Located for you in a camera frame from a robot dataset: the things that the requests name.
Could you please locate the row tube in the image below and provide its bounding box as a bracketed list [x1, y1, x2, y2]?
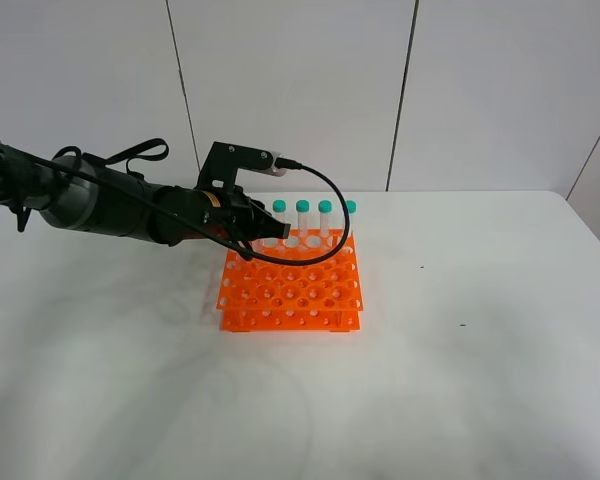
[296, 199, 310, 238]
[341, 200, 357, 239]
[272, 199, 290, 239]
[318, 200, 332, 239]

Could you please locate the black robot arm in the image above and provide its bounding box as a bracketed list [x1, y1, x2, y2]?
[0, 138, 290, 248]

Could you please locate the back row tube far right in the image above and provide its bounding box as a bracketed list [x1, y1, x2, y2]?
[341, 200, 357, 239]

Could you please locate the orange test tube rack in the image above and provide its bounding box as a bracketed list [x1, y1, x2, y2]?
[216, 235, 363, 332]

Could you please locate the black cable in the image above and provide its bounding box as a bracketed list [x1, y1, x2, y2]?
[9, 138, 354, 267]

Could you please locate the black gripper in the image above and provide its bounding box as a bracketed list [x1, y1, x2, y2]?
[152, 185, 279, 248]

